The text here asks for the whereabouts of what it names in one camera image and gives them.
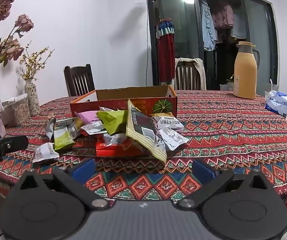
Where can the dark framed sliding glass door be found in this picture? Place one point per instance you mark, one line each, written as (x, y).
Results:
(261, 42)

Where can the dark wooden chair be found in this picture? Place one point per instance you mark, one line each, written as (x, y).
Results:
(79, 80)

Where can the red snack packet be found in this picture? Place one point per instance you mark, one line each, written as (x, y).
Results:
(113, 150)

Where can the pink hanging garment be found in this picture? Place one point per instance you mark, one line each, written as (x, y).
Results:
(223, 15)

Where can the orange cardboard box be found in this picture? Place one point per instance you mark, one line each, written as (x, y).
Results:
(113, 95)

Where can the white silver snack packet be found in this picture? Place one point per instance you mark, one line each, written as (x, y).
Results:
(172, 138)

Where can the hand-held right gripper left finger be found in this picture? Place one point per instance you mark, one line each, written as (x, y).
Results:
(83, 171)

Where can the beige thermos jug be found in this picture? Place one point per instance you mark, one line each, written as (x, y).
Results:
(244, 75)

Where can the large beige black snack bag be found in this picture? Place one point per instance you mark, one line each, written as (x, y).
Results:
(141, 125)

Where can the pink dried flower bouquet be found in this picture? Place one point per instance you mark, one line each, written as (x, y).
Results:
(6, 47)

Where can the silver gold-tipped snack packet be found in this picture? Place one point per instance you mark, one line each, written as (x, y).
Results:
(50, 128)

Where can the white hanging garment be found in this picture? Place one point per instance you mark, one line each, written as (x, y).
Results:
(239, 27)

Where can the white black snack packet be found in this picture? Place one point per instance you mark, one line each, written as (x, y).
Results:
(93, 127)

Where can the white patterned vase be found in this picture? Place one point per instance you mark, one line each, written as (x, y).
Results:
(32, 97)

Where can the yellow flower sprigs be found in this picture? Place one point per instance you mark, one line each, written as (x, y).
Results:
(34, 60)

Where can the wooden chair with cloth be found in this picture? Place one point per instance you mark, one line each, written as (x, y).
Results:
(201, 70)

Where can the large green snack packet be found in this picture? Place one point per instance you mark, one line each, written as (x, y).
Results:
(113, 121)

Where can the pink snack packet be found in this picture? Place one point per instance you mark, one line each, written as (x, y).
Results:
(88, 116)

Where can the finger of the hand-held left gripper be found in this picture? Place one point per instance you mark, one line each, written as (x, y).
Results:
(16, 143)

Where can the clear white-lidded storage container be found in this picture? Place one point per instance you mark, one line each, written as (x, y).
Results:
(18, 108)

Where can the small silver snack packet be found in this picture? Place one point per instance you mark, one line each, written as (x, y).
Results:
(44, 152)

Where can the white brown-striped snack packet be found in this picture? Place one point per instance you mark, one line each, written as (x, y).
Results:
(167, 122)

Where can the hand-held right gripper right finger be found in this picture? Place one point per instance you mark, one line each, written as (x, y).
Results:
(203, 172)

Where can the white blue tissue pack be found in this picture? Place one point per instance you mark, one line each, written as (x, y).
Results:
(279, 102)

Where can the yellow orange snack packet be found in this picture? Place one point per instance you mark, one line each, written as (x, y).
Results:
(75, 127)

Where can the light blue hanging garment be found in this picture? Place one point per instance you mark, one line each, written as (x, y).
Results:
(207, 27)

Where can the small green snack packet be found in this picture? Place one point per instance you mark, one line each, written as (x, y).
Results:
(62, 137)

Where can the wooden chair with slats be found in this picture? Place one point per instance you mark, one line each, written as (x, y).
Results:
(187, 77)

